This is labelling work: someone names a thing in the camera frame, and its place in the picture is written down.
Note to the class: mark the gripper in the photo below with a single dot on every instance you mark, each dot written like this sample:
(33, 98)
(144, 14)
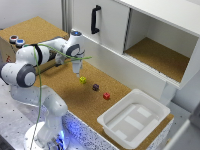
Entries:
(76, 65)

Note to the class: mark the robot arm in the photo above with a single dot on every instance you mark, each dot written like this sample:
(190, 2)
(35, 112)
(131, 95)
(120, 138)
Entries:
(23, 71)

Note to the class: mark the yellow block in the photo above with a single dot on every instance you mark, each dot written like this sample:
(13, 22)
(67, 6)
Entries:
(83, 80)

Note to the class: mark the purple block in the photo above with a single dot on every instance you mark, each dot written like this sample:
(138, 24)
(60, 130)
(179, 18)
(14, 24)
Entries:
(96, 87)

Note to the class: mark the pink block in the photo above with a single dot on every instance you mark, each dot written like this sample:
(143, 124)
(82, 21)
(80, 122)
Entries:
(106, 96)

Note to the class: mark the white sliding door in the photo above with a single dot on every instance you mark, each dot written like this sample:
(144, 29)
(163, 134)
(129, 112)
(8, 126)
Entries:
(111, 23)

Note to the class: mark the wooden drawer box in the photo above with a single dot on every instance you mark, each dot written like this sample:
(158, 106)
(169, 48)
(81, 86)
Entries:
(30, 33)

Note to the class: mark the blue button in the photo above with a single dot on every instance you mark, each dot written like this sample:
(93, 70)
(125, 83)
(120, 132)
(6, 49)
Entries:
(20, 42)

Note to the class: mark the red button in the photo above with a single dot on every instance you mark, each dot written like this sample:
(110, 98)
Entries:
(13, 38)

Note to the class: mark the white plastic box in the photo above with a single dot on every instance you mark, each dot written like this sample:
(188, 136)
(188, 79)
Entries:
(133, 119)

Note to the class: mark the white cabinet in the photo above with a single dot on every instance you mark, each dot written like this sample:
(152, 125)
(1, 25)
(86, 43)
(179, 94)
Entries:
(160, 50)

